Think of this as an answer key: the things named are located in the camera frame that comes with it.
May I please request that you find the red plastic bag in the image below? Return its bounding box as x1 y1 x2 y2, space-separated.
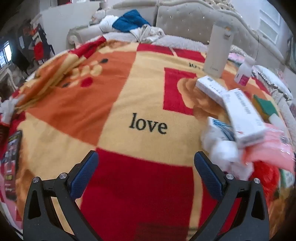
253 162 281 201

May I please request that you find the pink blue folded towel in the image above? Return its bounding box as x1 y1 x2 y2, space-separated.
228 51 246 68

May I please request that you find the green yellow sponge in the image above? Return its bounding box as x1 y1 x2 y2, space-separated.
253 95 279 121

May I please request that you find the white thermos bottle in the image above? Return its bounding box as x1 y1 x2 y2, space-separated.
203 20 233 79

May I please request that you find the red orange printed blanket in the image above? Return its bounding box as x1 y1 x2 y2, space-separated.
0 37 292 241

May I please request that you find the red garment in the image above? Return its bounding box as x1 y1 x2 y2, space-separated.
34 43 51 62

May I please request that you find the blue cloth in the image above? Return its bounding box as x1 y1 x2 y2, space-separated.
113 10 152 32

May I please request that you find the white crumpled garment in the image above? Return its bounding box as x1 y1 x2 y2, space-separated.
129 24 165 42

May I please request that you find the beige tufted headboard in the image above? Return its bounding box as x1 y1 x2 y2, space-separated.
68 0 285 64

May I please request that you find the white satin pillow gold trim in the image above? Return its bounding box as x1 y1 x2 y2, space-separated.
253 65 295 107

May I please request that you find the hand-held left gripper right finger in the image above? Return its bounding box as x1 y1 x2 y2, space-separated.
194 151 270 241

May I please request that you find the white tissue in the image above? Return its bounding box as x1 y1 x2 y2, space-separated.
201 132 253 181

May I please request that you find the long white medicine box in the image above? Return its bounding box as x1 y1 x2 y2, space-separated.
223 89 271 149

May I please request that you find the white pill bottle pink label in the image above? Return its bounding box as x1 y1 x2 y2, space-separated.
234 57 255 86

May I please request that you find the dark printed magazine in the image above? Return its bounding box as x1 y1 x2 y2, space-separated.
0 130 24 202

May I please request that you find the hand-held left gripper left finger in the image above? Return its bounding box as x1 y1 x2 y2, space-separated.
22 150 99 241

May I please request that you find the blue striped medicine box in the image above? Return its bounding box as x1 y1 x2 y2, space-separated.
207 117 236 142

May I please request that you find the white box red blue logo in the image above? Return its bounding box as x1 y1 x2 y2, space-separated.
196 76 228 105

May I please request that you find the beige quilted bedspread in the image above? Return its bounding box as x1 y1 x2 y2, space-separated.
103 31 210 48

